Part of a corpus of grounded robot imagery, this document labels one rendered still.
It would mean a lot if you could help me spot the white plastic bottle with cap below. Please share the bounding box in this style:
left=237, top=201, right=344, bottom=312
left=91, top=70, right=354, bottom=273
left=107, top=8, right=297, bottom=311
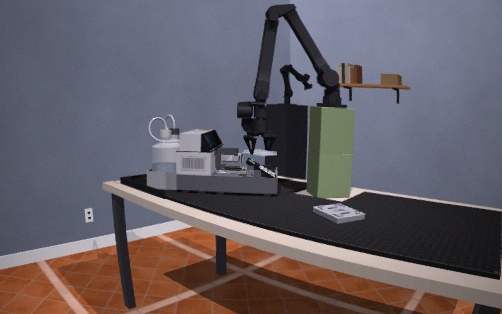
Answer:
left=152, top=130, right=180, bottom=173

